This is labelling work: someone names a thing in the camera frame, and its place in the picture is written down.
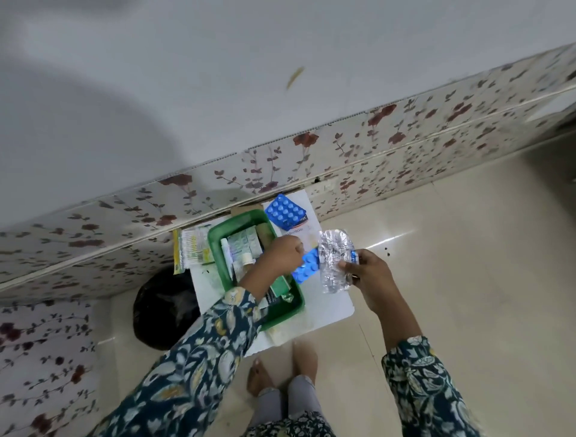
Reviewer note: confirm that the person's right hand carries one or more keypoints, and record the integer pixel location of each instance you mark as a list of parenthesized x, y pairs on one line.
[(372, 277)]

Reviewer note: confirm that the person's left hand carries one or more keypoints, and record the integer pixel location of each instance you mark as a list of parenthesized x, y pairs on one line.
[(274, 260)]

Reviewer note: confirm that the person's left fingers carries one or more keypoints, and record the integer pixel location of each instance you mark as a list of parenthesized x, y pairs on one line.
[(296, 250)]

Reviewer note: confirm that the person's right thumb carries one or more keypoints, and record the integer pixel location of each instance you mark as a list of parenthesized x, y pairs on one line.
[(349, 266)]

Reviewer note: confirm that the silver foil blister pack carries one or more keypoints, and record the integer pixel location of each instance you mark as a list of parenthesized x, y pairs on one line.
[(334, 261)]

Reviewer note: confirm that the person's left forearm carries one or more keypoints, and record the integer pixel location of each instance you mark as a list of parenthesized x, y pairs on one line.
[(211, 346)]

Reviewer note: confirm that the person's right forearm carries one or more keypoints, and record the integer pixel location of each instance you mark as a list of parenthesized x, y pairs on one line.
[(411, 355)]

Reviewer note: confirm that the blue foil blister strip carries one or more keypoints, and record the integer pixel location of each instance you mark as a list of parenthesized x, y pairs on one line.
[(306, 268)]

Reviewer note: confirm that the blue blister pack white pills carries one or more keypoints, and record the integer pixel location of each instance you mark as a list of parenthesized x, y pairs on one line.
[(285, 212)]

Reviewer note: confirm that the dark green medicine box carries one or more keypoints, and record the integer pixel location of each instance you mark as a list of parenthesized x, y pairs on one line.
[(281, 287)]

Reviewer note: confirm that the small white bottle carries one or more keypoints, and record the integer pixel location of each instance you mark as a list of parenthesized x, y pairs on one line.
[(247, 261)]

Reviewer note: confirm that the pale green medicine box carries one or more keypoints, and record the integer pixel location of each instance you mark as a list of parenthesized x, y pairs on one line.
[(244, 242)]

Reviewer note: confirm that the brown cardboard piece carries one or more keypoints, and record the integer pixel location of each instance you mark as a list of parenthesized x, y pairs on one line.
[(245, 209)]

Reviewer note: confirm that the green plastic tray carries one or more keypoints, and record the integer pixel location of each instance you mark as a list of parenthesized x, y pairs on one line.
[(229, 229)]

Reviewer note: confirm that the white ointment tube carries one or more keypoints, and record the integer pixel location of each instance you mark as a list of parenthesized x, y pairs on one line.
[(227, 263)]

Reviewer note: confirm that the yellow green sachet strip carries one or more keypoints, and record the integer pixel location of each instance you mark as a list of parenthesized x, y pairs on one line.
[(193, 250)]

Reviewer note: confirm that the person's right foot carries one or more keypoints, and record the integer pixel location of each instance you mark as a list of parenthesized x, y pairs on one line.
[(306, 361)]

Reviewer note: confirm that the person's foot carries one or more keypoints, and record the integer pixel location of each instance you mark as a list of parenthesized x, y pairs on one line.
[(306, 361), (258, 376)]

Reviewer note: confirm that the person's left foot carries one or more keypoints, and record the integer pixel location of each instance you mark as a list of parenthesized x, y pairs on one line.
[(258, 376)]

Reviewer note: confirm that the black plastic bag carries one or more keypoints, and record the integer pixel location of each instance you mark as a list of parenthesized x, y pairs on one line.
[(164, 309)]

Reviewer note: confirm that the person's grey trouser legs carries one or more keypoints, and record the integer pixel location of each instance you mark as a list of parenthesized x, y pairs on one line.
[(288, 403)]

